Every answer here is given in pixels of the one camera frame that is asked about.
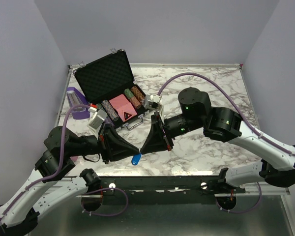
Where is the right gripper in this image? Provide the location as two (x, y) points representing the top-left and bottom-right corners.
(141, 112), (204, 154)

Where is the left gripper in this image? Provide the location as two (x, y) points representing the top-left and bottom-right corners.
(67, 123), (141, 164)

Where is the blue key tag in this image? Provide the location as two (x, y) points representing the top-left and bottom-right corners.
(131, 153), (142, 166)

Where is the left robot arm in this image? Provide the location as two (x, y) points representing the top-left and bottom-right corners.
(0, 125), (139, 236)

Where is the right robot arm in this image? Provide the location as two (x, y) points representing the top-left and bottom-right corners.
(141, 88), (295, 193)

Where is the pink playing card deck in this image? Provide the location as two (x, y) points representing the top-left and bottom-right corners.
(109, 94), (137, 122)

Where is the pink box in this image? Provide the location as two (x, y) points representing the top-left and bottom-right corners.
(70, 156), (78, 162)

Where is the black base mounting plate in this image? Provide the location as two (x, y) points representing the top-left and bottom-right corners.
(71, 176), (246, 205)

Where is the purple metronome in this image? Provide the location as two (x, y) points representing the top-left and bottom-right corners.
(66, 87), (89, 120)

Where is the black poker chip case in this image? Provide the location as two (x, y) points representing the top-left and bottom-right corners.
(73, 49), (149, 129)

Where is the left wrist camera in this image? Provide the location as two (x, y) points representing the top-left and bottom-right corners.
(87, 107), (107, 135)

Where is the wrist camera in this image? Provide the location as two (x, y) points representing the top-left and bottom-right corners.
(143, 94), (164, 116)
(87, 107), (107, 135)

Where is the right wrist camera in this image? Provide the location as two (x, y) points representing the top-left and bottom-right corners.
(143, 94), (164, 116)

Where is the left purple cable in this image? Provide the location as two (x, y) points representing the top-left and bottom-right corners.
(0, 103), (94, 229)

